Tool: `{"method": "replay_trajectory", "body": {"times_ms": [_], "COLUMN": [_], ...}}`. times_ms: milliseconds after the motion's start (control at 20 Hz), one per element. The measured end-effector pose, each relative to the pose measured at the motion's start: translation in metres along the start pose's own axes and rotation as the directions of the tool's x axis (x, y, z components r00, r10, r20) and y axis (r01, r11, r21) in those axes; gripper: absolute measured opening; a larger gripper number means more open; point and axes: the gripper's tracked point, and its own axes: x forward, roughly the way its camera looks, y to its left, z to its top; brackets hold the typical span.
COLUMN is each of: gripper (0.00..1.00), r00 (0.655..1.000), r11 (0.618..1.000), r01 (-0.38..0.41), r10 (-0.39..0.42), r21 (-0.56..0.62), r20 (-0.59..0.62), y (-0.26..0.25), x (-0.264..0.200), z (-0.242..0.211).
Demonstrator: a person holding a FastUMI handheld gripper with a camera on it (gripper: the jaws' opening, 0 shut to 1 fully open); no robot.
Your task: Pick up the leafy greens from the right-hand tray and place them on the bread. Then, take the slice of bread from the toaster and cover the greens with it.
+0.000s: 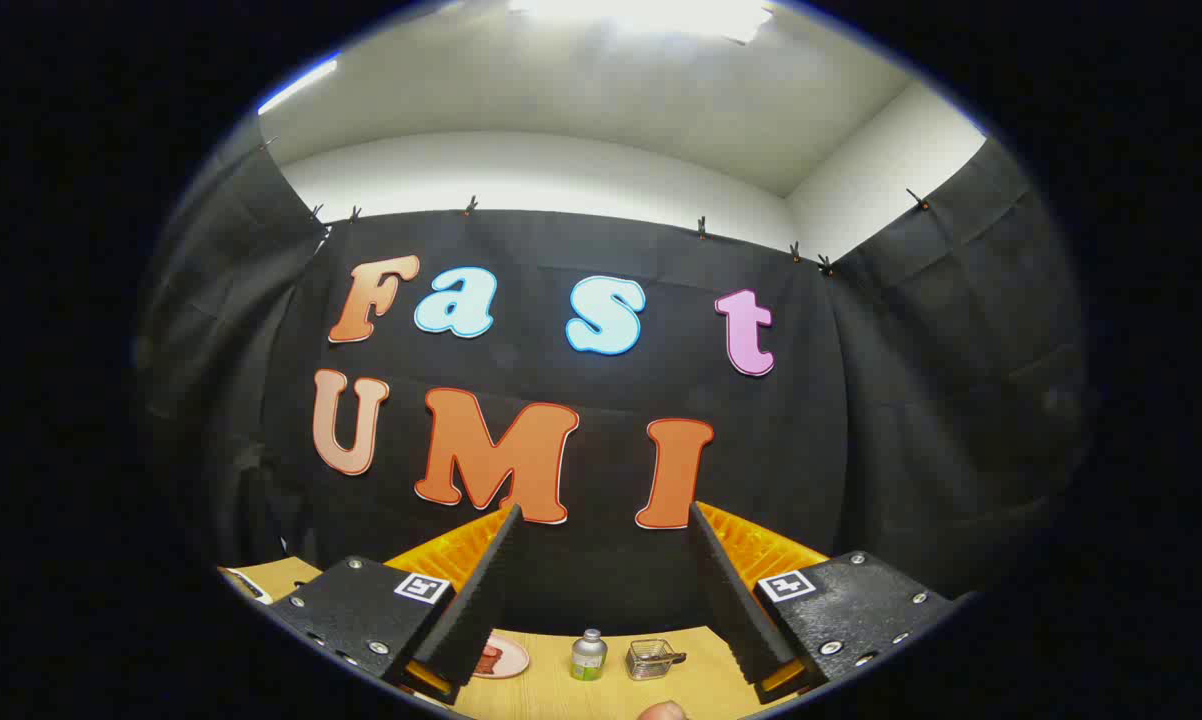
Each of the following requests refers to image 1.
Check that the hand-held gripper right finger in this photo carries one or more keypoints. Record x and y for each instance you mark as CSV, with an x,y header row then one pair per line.
x,y
736,600

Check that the ceiling light panel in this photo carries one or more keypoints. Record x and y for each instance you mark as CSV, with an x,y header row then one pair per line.
x,y
641,15

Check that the green label bottle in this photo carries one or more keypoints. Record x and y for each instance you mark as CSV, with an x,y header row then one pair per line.
x,y
588,657

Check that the ceiling light strip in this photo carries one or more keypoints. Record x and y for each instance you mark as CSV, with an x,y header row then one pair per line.
x,y
296,85

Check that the pink round plate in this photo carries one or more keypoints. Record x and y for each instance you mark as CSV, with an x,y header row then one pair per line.
x,y
517,660

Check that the brown meat slice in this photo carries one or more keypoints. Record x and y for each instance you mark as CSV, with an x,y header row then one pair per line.
x,y
489,658

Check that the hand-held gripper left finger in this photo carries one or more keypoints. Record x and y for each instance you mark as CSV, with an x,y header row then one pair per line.
x,y
476,610

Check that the row of cloth clips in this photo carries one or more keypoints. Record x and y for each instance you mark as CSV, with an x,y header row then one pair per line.
x,y
471,207

